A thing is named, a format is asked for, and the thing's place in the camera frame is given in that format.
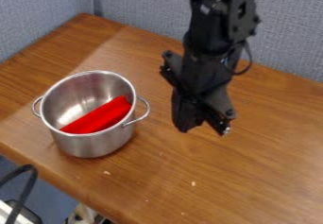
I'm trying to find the stainless steel pot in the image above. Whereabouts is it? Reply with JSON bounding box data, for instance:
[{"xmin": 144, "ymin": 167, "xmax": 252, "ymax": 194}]
[{"xmin": 32, "ymin": 70, "xmax": 148, "ymax": 158}]

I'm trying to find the red block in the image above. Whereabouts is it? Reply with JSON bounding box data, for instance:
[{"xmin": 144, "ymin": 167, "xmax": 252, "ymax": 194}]
[{"xmin": 60, "ymin": 95, "xmax": 131, "ymax": 134}]

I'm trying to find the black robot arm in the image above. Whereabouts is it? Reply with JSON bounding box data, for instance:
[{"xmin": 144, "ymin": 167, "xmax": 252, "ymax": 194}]
[{"xmin": 160, "ymin": 0, "xmax": 261, "ymax": 135}]

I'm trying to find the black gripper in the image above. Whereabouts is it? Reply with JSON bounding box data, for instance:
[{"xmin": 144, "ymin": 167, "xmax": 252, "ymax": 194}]
[{"xmin": 160, "ymin": 41, "xmax": 252, "ymax": 136}]

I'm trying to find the white black object under table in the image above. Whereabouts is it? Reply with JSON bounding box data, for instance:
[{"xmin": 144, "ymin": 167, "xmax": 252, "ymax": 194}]
[{"xmin": 61, "ymin": 203, "xmax": 113, "ymax": 224}]

